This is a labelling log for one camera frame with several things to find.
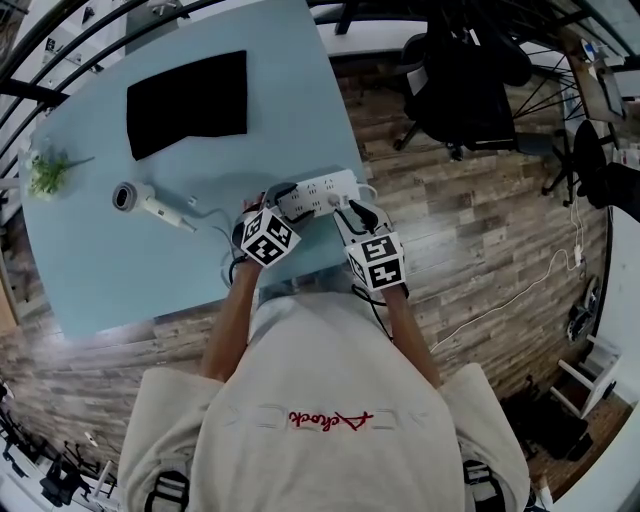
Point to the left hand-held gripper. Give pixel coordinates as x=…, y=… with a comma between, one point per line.
x=267, y=237

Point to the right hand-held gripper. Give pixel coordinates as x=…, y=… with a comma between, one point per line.
x=377, y=262

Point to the white power strip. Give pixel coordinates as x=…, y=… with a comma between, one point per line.
x=312, y=192

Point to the white hair dryer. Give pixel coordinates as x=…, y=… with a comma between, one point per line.
x=150, y=205

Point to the person's right forearm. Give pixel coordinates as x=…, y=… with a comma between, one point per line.
x=407, y=330

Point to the person's left forearm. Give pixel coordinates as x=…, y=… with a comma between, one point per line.
x=230, y=320

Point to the person's left hand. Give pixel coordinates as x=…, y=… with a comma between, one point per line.
x=253, y=204

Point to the black folded cloth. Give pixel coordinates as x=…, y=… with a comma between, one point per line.
x=190, y=100

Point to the black high-back office chair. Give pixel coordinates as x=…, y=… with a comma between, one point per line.
x=450, y=100

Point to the beige shirt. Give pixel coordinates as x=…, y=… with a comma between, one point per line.
x=325, y=400

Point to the small white extension socket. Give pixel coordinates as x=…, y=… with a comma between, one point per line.
x=578, y=255

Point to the black wheeled device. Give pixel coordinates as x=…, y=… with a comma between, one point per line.
x=582, y=312

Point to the white flower bouquet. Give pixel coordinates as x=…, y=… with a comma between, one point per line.
x=47, y=175

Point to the dark wooden desk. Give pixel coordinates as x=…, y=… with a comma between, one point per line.
x=590, y=85

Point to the black floor equipment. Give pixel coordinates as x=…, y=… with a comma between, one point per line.
x=550, y=425

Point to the gray laptop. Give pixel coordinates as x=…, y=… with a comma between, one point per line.
x=612, y=92

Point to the blue white cup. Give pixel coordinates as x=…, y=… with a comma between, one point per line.
x=593, y=51

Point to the black gear pile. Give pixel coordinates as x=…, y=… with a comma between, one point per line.
x=60, y=485

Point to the white stool frame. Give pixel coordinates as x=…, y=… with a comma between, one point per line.
x=595, y=370

